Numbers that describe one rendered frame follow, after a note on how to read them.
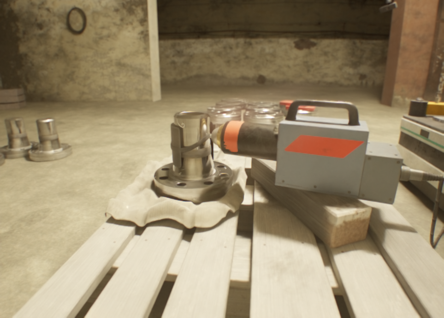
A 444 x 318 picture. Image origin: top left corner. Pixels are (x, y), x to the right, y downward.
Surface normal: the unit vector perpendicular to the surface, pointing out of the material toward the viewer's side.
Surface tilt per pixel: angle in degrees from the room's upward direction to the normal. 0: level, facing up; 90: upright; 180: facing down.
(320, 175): 90
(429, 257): 0
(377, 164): 90
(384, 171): 90
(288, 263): 0
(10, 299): 0
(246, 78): 90
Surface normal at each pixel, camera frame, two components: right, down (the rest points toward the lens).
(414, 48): -0.12, 0.29
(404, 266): 0.00, -0.96
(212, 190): 0.53, 0.25
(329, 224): -0.95, 0.09
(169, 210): -0.07, -0.19
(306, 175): -0.43, 0.26
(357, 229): 0.30, 0.28
